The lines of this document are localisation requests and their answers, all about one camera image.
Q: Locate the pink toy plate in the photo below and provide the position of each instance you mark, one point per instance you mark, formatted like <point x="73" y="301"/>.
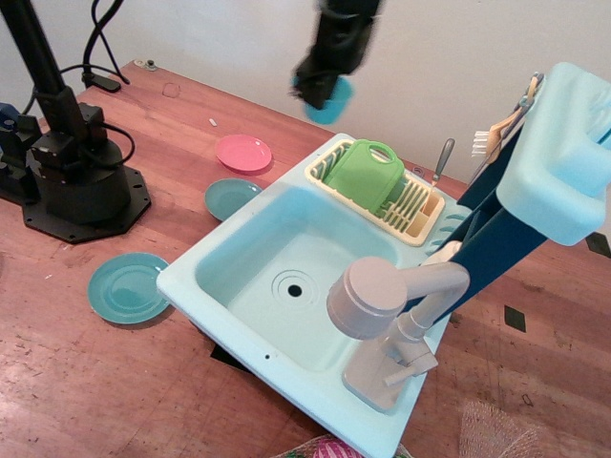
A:
<point x="243" y="153"/>

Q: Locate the small teal saucer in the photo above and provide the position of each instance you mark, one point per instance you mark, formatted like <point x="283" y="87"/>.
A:
<point x="225" y="197"/>

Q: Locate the pink mesh ball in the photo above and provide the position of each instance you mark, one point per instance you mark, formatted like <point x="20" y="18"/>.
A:
<point x="325" y="446"/>

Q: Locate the light blue toy sink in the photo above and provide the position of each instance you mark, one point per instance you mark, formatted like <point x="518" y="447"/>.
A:
<point x="257" y="285"/>

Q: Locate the cream dish rack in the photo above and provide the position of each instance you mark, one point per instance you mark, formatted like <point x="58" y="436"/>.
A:
<point x="409" y="213"/>

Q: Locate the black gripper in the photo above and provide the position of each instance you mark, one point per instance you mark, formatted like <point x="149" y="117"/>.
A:
<point x="341" y="40"/>

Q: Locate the green cutting board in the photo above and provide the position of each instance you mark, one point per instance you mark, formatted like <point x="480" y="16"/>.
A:
<point x="366" y="174"/>

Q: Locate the large teal plate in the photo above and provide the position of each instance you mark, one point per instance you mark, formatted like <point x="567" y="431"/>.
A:
<point x="123" y="290"/>

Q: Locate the light blue sink shelf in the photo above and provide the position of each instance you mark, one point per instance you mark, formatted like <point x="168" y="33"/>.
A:
<point x="558" y="173"/>

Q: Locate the black cable clamp mount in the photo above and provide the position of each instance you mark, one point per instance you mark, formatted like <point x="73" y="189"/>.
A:
<point x="108" y="80"/>

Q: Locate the teal toy cup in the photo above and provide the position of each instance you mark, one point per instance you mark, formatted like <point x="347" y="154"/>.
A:
<point x="333" y="108"/>

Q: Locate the white bristle dish brush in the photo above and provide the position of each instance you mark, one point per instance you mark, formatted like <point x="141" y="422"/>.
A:
<point x="489" y="143"/>

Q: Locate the grey toy faucet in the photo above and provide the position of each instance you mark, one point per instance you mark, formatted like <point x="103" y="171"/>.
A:
<point x="389" y="311"/>

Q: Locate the dark blue shelf post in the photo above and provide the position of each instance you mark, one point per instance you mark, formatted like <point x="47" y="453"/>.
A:
<point x="492" y="240"/>

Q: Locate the grey handled toy utensil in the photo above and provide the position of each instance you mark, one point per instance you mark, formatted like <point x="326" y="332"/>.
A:
<point x="441" y="163"/>

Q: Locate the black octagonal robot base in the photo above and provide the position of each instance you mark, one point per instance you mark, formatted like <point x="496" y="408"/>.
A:
<point x="101" y="204"/>

